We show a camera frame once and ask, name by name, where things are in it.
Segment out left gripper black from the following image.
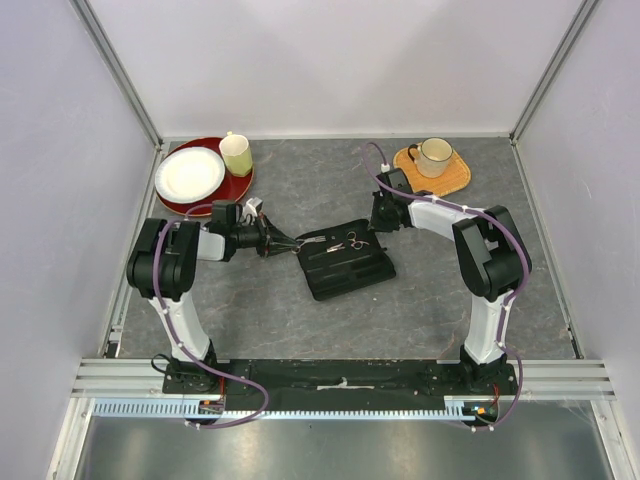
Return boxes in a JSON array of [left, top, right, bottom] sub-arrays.
[[231, 213, 300, 259]]

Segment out silver scissors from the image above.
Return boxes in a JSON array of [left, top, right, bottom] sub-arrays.
[[296, 235, 327, 250], [325, 231, 370, 253]]

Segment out black zipper tool case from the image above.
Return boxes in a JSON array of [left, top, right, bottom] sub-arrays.
[[297, 219, 396, 301]]

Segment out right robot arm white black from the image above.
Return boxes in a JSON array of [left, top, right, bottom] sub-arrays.
[[370, 167, 532, 394]]

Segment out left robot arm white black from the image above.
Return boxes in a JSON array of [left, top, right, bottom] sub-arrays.
[[126, 198, 300, 393]]

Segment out red round tray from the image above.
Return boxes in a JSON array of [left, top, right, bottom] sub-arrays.
[[156, 137, 254, 216]]

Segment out orange woven coaster mat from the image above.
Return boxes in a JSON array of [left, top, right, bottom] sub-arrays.
[[393, 148, 472, 197]]

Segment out pale yellow cup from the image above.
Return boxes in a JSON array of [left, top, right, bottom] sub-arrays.
[[219, 131, 253, 177]]

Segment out white paper plate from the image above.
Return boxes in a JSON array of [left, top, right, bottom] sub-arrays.
[[154, 147, 226, 204]]

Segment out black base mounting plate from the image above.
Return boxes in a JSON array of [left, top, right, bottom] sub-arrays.
[[162, 359, 515, 411]]

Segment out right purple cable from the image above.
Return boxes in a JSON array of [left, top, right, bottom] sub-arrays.
[[362, 142, 532, 434]]

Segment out purple cable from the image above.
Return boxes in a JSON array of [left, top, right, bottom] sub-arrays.
[[152, 203, 272, 431], [362, 142, 532, 434]]

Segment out cream mug black handle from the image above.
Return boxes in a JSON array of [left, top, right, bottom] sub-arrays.
[[407, 138, 453, 178]]

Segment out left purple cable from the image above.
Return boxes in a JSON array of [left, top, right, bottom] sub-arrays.
[[152, 203, 272, 431]]

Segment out grey slotted cable duct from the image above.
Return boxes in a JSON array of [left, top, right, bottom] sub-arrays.
[[92, 398, 490, 421]]

